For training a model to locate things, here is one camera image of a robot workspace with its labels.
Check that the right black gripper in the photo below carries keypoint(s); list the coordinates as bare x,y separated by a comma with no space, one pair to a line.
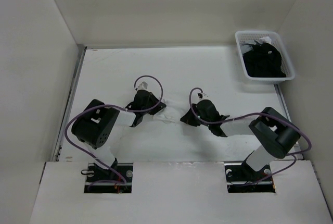
188,119

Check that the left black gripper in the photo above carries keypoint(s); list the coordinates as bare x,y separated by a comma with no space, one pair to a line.
160,107

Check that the white tank top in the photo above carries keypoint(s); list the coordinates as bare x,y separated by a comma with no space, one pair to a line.
173,112

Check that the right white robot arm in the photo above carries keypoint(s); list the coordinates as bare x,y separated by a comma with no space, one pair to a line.
275,133

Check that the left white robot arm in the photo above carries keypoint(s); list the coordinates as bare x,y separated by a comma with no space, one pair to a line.
94,128

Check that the black tank top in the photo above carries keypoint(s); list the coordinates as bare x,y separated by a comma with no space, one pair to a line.
262,60

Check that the white plastic basket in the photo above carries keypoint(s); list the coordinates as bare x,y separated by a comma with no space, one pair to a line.
249,36

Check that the small white cloth in basket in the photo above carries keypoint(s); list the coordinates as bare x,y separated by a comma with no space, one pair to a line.
265,39

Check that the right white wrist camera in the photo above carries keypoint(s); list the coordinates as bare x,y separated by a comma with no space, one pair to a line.
203,96

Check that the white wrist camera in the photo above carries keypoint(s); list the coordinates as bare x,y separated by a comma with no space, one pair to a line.
142,86
203,96

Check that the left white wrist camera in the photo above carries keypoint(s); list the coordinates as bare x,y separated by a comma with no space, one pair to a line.
142,86

